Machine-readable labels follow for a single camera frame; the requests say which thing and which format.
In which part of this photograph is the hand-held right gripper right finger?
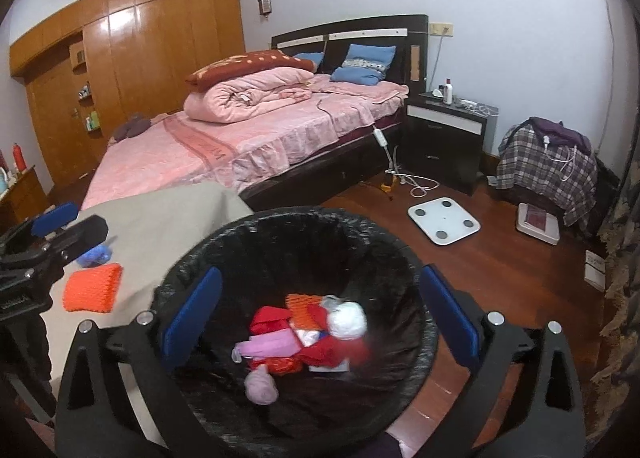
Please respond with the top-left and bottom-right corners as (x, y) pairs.
(419, 263), (586, 458)

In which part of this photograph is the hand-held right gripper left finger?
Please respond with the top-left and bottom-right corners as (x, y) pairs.
(54, 265), (223, 458)

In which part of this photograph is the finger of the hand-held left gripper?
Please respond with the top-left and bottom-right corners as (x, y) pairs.
(0, 202), (81, 254)
(0, 215), (109, 284)

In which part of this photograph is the purple blue ball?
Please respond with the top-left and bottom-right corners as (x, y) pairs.
(75, 242), (113, 269)

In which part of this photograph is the orange knitted pad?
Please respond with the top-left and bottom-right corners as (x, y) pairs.
(286, 293), (326, 331)
(62, 263), (124, 314)

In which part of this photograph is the red cloth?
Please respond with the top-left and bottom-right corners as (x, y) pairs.
(249, 305), (291, 339)
(300, 335), (371, 371)

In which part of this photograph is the pink cloth strip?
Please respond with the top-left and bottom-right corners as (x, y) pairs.
(232, 330), (301, 361)

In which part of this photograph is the pale purple ball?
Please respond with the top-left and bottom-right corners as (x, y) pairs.
(244, 367), (278, 406)

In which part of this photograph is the white ball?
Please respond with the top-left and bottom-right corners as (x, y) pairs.
(327, 300), (368, 339)

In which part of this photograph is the trash bin with black bag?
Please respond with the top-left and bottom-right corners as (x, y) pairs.
(152, 205), (441, 458)

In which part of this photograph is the long wooden desk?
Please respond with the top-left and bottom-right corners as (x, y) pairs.
(0, 165), (51, 234)

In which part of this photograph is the wooden door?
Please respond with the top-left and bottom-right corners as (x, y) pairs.
(25, 73), (98, 186)

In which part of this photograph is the white bathroom scale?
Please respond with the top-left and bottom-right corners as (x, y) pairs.
(406, 195), (482, 246)

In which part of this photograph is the dark purple cloth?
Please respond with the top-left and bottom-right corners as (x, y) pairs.
(110, 113), (152, 141)

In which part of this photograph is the white scale with red mat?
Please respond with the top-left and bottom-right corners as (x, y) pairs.
(516, 202), (561, 245)

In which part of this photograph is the white flat box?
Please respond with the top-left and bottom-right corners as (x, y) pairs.
(584, 249), (608, 291)

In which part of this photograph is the black and white nightstand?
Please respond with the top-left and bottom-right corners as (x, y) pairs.
(402, 90), (500, 196)

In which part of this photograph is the plaid covered chair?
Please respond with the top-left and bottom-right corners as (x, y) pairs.
(495, 120), (599, 239)

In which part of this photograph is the patterned curtain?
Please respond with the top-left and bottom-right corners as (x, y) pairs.
(590, 178), (640, 439)

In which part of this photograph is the wooden wardrobe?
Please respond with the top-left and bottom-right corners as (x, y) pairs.
(9, 0), (246, 189)

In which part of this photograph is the bed with pink sheet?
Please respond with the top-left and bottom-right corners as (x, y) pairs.
(80, 14), (430, 211)

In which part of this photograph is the pink folded quilt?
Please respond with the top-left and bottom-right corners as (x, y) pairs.
(183, 67), (313, 124)

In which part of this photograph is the red patterned pillow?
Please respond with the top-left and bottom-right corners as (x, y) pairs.
(186, 50), (316, 89)

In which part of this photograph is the blue pillow with lace strip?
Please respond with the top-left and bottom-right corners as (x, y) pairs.
(331, 44), (397, 86)

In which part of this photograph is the plain blue pillow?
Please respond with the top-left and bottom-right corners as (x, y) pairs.
(292, 52), (326, 73)

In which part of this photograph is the white floor cable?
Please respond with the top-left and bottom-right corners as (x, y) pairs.
(400, 173), (441, 198)

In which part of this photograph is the white plug cable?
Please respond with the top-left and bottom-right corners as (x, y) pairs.
(542, 135), (593, 184)

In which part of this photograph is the white charger cable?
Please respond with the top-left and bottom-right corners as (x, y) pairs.
(457, 99), (498, 118)

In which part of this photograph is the thin dark cable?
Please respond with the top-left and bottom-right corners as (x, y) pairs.
(312, 93), (376, 129)

